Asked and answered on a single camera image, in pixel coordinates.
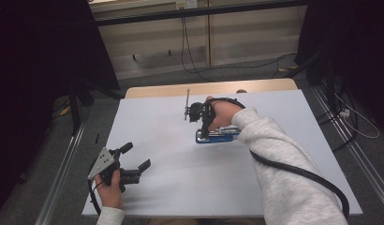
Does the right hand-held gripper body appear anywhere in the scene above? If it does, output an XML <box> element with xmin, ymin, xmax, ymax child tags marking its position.
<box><xmin>184</xmin><ymin>88</ymin><xmax>216</xmax><ymax>126</ymax></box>

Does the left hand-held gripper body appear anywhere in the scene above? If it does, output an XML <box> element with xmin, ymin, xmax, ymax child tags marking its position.
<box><xmin>87</xmin><ymin>146</ymin><xmax>141</xmax><ymax>193</ymax></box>

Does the blue stapler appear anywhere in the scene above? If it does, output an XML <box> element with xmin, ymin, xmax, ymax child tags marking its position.
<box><xmin>195</xmin><ymin>126</ymin><xmax>242</xmax><ymax>144</ymax></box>

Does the person's right hand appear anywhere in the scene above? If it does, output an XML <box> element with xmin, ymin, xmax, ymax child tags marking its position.
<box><xmin>204</xmin><ymin>95</ymin><xmax>244</xmax><ymax>132</ymax></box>

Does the person's left hand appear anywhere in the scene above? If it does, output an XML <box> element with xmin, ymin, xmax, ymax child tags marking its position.
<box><xmin>94</xmin><ymin>169</ymin><xmax>125</xmax><ymax>210</ymax></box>

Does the black metal stand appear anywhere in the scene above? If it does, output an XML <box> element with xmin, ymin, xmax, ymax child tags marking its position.
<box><xmin>67</xmin><ymin>82</ymin><xmax>95</xmax><ymax>137</ymax></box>

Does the beige wooden cabinet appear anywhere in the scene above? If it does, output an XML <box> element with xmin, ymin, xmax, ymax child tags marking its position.
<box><xmin>88</xmin><ymin>0</ymin><xmax>308</xmax><ymax>81</ymax></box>

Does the black curtain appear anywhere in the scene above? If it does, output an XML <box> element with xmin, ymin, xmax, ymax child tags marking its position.
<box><xmin>294</xmin><ymin>0</ymin><xmax>384</xmax><ymax>132</ymax></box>
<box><xmin>0</xmin><ymin>0</ymin><xmax>121</xmax><ymax>214</ymax></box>

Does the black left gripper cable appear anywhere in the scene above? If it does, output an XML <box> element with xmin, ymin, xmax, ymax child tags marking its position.
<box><xmin>87</xmin><ymin>179</ymin><xmax>104</xmax><ymax>217</ymax></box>

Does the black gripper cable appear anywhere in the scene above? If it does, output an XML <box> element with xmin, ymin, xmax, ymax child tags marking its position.
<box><xmin>87</xmin><ymin>179</ymin><xmax>104</xmax><ymax>217</ymax></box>
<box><xmin>207</xmin><ymin>97</ymin><xmax>351</xmax><ymax>220</ymax></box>

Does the aluminium floor rail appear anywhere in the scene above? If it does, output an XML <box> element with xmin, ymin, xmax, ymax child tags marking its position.
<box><xmin>34</xmin><ymin>124</ymin><xmax>86</xmax><ymax>225</ymax></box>
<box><xmin>310</xmin><ymin>84</ymin><xmax>384</xmax><ymax>205</ymax></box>

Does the black hanging cable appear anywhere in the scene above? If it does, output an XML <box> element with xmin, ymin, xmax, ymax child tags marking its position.
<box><xmin>180</xmin><ymin>7</ymin><xmax>298</xmax><ymax>83</ymax></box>

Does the black horizontal frame bar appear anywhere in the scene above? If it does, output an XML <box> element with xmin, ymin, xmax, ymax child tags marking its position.
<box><xmin>92</xmin><ymin>0</ymin><xmax>308</xmax><ymax>28</ymax></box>

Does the white wall socket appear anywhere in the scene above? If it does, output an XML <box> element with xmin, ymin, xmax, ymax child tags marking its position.
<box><xmin>175</xmin><ymin>0</ymin><xmax>199</xmax><ymax>10</ymax></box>

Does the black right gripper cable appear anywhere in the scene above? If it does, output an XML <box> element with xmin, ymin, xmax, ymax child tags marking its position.
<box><xmin>207</xmin><ymin>97</ymin><xmax>351</xmax><ymax>220</ymax></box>

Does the white floor cable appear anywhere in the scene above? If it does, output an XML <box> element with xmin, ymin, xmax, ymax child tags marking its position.
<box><xmin>333</xmin><ymin>92</ymin><xmax>381</xmax><ymax>140</ymax></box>

